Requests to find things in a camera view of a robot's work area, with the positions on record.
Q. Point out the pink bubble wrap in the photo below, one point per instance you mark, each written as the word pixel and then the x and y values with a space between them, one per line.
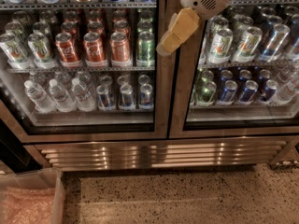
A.
pixel 27 206

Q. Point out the front left coca-cola can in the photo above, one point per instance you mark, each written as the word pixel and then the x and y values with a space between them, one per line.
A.
pixel 67 49

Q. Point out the front green soda can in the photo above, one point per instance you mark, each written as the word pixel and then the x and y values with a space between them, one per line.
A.
pixel 145 55

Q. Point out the door 7up can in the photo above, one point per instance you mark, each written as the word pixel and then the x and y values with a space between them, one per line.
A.
pixel 220 46
pixel 247 45

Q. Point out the front left 7up can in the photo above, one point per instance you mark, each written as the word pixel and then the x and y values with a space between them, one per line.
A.
pixel 17 53

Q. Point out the stainless steel fridge base grille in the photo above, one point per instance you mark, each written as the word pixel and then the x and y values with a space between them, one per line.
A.
pixel 124 155

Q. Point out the middle water bottle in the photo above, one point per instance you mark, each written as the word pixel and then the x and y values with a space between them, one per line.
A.
pixel 62 98

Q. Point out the right door left blue can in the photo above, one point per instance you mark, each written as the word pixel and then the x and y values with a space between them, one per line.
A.
pixel 227 94

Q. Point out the right door green can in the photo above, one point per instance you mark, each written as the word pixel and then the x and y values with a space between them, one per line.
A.
pixel 205 92

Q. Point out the left water bottle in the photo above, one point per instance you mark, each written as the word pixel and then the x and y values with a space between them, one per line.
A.
pixel 39 97

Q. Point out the right door left 7up can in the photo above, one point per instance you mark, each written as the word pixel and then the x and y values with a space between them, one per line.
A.
pixel 220 46

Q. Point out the right red bull can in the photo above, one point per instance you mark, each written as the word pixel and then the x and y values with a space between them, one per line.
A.
pixel 146 100

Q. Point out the middle red bull can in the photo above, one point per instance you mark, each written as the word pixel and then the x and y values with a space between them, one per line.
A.
pixel 127 97

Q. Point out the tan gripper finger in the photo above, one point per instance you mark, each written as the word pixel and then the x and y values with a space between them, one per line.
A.
pixel 181 27

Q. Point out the clear plastic storage bin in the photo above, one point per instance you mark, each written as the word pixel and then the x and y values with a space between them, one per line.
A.
pixel 42 179

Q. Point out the left red bull can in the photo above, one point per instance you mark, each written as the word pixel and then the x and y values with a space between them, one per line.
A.
pixel 105 100

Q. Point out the right door silver blue can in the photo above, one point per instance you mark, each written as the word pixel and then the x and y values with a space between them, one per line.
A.
pixel 270 49

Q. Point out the right door water bottle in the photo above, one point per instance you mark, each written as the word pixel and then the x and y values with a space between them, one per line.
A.
pixel 286 92

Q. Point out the coca-cola can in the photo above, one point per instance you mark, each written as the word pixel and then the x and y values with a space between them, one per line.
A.
pixel 94 49
pixel 67 49

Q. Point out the glass fridge door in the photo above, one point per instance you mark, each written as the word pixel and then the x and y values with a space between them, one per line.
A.
pixel 79 17
pixel 196 121

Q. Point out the red bull can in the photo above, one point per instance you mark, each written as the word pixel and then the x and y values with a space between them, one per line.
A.
pixel 146 100
pixel 127 97
pixel 105 100

